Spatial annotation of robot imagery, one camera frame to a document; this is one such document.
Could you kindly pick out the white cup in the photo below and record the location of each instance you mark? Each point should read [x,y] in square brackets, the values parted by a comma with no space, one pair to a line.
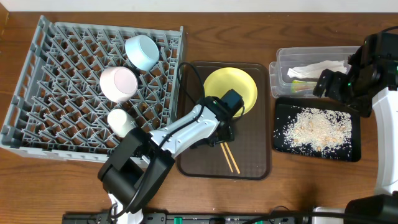
[120,122]

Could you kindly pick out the brown serving tray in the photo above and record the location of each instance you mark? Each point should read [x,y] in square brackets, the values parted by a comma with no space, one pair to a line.
[252,146]

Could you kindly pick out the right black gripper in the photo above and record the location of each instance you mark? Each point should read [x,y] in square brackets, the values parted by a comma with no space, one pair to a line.
[337,79]

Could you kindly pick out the yellow round plate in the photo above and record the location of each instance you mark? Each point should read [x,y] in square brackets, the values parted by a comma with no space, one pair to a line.
[229,78]

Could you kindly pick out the wooden chopstick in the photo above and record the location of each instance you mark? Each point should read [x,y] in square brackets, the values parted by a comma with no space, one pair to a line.
[226,156]
[229,151]

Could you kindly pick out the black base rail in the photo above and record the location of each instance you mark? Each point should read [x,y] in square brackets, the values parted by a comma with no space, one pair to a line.
[275,217]

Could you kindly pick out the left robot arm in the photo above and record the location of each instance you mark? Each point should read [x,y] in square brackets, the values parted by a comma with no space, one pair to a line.
[134,172]

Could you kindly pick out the white napkin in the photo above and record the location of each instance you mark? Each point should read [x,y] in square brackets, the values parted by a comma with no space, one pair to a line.
[314,70]

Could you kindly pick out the green plastic wrapper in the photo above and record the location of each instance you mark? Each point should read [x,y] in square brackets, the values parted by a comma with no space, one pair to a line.
[297,86]

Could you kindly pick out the pink bowl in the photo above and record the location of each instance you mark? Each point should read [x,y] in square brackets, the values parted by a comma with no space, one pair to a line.
[118,84]

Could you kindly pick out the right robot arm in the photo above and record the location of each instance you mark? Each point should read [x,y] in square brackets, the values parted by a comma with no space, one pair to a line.
[370,86]

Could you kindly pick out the black waste tray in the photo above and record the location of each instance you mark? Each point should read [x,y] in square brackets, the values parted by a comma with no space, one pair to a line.
[287,106]

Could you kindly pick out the grey plastic dish rack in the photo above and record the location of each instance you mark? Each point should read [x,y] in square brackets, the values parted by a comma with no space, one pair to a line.
[58,110]

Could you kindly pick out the clear plastic bin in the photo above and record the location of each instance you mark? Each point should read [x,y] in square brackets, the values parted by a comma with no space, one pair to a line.
[302,56]

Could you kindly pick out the rice and food scraps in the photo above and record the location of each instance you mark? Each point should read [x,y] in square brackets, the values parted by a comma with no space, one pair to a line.
[318,130]

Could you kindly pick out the light blue bowl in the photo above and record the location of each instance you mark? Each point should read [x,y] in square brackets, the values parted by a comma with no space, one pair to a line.
[142,51]

